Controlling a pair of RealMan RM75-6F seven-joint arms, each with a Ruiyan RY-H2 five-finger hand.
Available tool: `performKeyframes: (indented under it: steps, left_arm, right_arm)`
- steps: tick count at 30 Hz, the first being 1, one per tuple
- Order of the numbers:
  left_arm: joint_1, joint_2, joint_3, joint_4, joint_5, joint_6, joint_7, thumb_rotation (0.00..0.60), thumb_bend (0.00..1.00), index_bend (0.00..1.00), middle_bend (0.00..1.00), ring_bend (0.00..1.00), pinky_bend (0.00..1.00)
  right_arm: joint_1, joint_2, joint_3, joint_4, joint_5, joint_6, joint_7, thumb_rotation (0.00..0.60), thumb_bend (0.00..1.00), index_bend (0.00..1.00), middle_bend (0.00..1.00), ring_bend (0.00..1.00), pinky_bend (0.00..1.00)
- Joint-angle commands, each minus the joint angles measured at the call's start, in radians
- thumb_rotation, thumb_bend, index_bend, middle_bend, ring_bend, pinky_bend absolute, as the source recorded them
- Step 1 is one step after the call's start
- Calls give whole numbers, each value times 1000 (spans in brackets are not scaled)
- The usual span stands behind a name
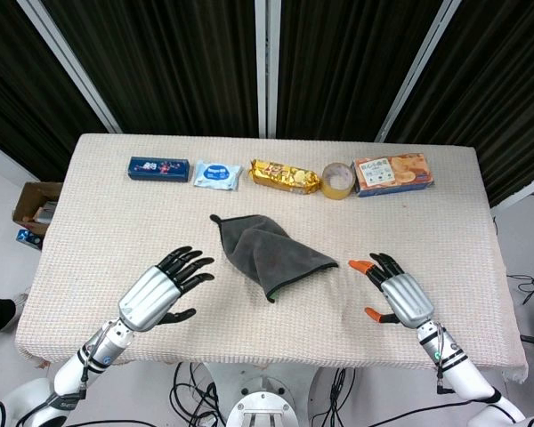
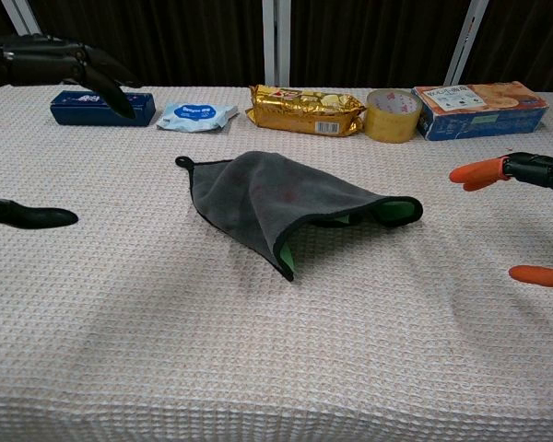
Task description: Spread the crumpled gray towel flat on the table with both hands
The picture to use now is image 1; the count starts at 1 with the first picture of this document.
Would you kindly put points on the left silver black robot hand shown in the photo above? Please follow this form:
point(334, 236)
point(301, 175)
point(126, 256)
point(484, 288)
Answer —
point(147, 298)

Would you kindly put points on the right silver orange-tipped robot hand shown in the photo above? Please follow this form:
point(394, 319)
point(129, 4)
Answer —
point(407, 298)

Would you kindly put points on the dark grey cloth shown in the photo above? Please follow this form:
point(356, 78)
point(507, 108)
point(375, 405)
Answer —
point(267, 253)

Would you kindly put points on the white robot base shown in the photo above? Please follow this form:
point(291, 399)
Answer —
point(260, 405)

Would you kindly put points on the beige waffle tablecloth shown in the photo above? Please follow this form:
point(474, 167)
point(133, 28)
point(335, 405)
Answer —
point(115, 231)

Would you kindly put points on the yellowish packing tape roll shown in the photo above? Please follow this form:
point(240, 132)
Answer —
point(338, 195)

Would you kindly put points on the orange blue biscuit box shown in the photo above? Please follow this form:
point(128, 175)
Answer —
point(396, 171)

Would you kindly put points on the dark blue long box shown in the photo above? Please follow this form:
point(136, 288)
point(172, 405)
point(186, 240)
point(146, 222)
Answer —
point(158, 169)

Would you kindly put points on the small blue floor box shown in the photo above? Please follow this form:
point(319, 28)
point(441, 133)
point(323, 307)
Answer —
point(26, 238)

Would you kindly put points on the light blue wet wipes pack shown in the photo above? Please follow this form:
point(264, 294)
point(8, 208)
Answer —
point(216, 174)

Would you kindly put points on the brown cardboard box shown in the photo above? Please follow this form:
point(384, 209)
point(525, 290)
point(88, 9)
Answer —
point(24, 200)

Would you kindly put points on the gold foil biscuit packet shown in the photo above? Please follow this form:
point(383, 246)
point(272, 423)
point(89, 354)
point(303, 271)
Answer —
point(285, 176)

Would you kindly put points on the black pleated curtain panel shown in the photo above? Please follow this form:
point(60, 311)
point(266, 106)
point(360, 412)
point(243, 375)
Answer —
point(9, 89)
point(160, 66)
point(507, 89)
point(338, 66)

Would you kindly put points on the white frame bar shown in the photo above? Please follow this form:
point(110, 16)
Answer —
point(520, 193)

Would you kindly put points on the white frame post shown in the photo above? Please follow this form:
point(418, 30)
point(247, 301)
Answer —
point(70, 66)
point(418, 66)
point(267, 66)

